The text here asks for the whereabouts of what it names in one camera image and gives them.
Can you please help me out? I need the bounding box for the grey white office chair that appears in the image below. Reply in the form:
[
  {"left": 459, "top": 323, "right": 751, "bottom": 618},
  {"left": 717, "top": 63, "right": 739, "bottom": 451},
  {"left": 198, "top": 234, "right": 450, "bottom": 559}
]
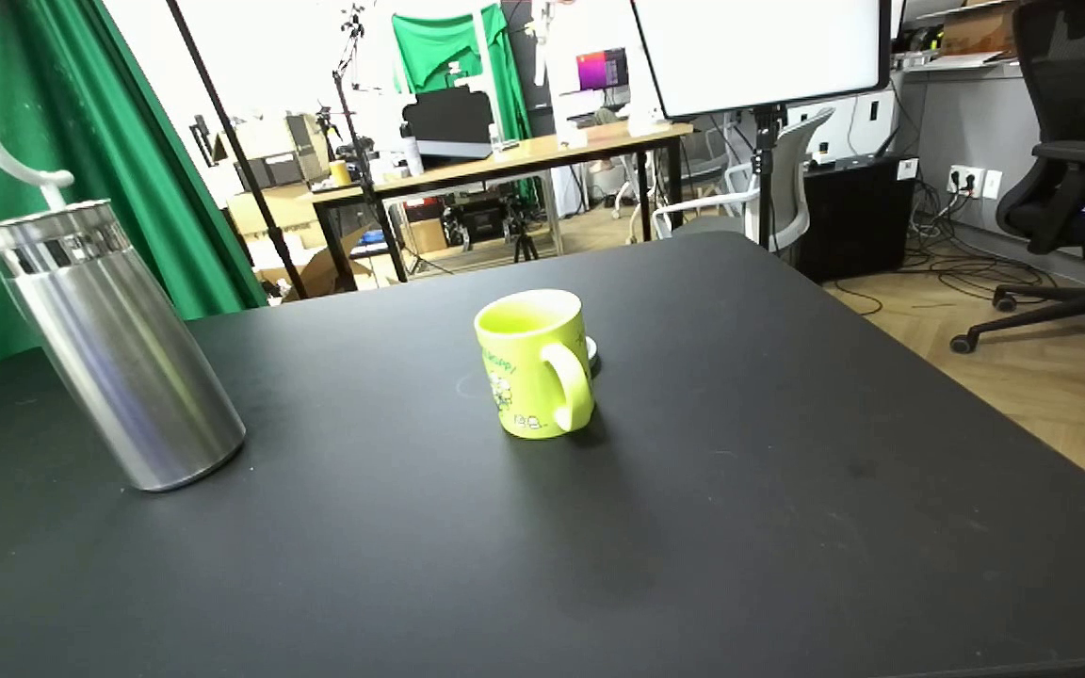
[{"left": 651, "top": 109, "right": 846, "bottom": 257}]

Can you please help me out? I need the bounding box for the green curtain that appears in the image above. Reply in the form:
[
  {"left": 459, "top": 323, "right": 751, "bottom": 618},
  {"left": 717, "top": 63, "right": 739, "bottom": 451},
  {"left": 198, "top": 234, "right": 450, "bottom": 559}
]
[{"left": 0, "top": 0, "right": 270, "bottom": 392}]

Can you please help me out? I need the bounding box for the black equipment on desk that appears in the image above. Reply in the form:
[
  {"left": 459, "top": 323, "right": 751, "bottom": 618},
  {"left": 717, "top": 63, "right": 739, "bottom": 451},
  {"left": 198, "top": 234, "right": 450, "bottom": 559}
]
[{"left": 398, "top": 86, "right": 497, "bottom": 148}]

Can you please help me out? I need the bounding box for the black light stand pole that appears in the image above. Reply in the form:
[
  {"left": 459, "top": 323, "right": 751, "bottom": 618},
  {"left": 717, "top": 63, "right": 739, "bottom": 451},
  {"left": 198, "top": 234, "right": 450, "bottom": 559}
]
[{"left": 162, "top": 0, "right": 311, "bottom": 301}]

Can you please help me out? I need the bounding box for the white light panel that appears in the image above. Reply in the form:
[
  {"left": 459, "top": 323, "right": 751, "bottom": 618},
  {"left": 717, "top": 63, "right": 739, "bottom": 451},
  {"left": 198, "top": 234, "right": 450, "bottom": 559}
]
[{"left": 625, "top": 0, "right": 892, "bottom": 126}]

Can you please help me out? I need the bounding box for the green backdrop cloth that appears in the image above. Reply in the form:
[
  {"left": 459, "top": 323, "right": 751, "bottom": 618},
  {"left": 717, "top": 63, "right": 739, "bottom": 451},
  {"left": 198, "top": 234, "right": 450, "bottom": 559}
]
[{"left": 388, "top": 6, "right": 536, "bottom": 145}]

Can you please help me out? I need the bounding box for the wooden desk with black legs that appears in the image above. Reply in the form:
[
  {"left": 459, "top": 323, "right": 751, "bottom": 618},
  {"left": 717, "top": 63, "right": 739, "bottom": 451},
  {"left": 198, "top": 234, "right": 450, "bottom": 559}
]
[{"left": 309, "top": 121, "right": 697, "bottom": 294}]

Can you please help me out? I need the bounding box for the stainless steel flask jug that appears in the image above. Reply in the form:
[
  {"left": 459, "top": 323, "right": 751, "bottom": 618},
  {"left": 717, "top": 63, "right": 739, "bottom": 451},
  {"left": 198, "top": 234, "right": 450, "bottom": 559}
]
[{"left": 0, "top": 195, "right": 248, "bottom": 493}]

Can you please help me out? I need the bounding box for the small black tripod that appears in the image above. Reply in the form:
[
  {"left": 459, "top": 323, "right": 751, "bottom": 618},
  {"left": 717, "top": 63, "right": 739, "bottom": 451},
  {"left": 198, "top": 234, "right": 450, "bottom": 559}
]
[{"left": 508, "top": 212, "right": 543, "bottom": 266}]

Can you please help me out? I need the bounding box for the black office chair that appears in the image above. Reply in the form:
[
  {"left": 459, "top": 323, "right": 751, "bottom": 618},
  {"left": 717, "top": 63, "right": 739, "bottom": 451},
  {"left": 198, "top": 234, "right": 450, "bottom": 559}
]
[{"left": 950, "top": 0, "right": 1085, "bottom": 419}]

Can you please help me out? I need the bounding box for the white wall socket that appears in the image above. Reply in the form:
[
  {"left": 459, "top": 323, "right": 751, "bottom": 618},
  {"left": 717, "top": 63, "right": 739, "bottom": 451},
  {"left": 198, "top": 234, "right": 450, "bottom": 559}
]
[{"left": 946, "top": 164, "right": 1006, "bottom": 204}]

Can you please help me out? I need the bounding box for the yellow-green ceramic mug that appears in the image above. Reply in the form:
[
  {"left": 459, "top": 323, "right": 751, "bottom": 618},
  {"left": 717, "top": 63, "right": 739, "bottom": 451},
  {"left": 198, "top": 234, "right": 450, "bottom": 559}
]
[{"left": 469, "top": 288, "right": 599, "bottom": 444}]

